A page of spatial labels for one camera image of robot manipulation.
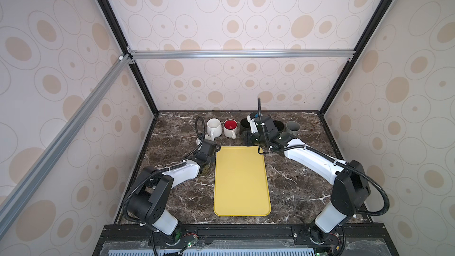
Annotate black mug white base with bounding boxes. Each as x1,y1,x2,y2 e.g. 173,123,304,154
273,120,285,133

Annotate black mug white rim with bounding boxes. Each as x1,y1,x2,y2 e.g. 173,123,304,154
239,118,251,135

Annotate white ribbed mug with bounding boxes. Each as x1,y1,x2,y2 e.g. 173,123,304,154
207,119,223,141

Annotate large grey mug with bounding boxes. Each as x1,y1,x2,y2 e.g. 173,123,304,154
285,121,300,138

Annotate small grey mug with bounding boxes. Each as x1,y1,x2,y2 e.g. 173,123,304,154
196,135,213,146

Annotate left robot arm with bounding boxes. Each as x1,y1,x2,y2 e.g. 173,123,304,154
122,140,221,238

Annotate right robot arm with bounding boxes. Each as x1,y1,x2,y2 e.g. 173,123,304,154
247,113,371,244

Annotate yellow plastic tray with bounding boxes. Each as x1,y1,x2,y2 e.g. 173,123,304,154
213,146,271,217

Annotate green lit circuit board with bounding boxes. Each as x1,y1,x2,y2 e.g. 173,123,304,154
181,233,199,250

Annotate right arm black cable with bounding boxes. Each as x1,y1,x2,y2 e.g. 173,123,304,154
256,97,391,218

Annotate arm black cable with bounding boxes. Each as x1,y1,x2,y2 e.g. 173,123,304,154
256,97,391,218
121,115,207,256

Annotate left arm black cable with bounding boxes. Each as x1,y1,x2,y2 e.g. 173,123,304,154
121,115,207,256

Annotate back aluminium rail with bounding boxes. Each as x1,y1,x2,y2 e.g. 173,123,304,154
120,49,355,61

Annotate aluminium rail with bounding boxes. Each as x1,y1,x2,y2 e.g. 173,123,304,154
120,49,355,61
1,53,132,238

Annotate left aluminium rail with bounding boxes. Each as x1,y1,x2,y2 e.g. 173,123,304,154
1,53,132,238

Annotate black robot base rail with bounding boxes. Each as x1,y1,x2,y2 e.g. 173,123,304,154
93,223,398,256

